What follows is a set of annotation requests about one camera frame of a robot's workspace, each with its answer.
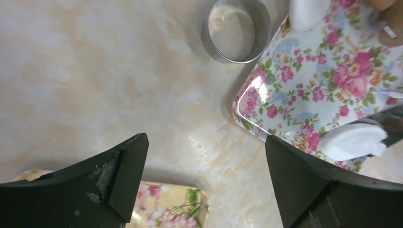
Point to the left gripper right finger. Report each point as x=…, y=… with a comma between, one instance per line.
x=313, y=193

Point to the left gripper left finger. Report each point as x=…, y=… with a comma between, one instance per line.
x=99, y=192

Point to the cut round dough wrapper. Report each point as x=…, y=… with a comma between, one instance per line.
x=353, y=141

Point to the floral tray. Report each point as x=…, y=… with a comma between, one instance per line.
x=307, y=83

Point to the white dough ball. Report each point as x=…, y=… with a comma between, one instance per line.
x=305, y=14

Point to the wooden dough roller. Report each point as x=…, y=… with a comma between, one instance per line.
x=390, y=14

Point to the folded floral cloth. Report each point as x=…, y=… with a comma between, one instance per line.
x=159, y=205

